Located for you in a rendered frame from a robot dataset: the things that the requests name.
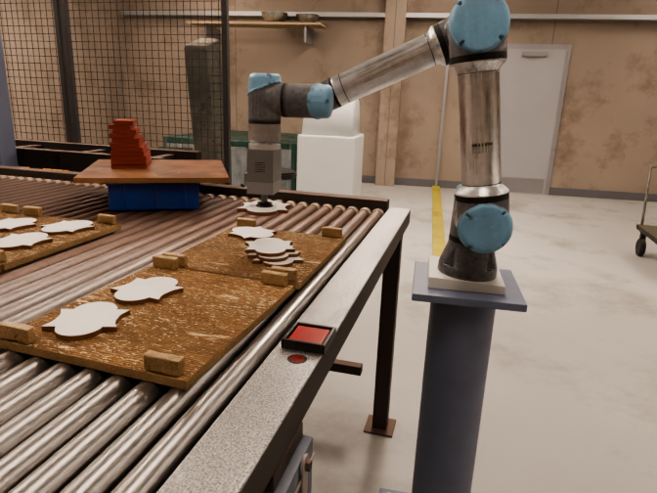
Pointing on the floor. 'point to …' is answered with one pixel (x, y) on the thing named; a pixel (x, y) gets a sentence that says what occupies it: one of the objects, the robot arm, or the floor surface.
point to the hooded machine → (331, 153)
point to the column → (454, 380)
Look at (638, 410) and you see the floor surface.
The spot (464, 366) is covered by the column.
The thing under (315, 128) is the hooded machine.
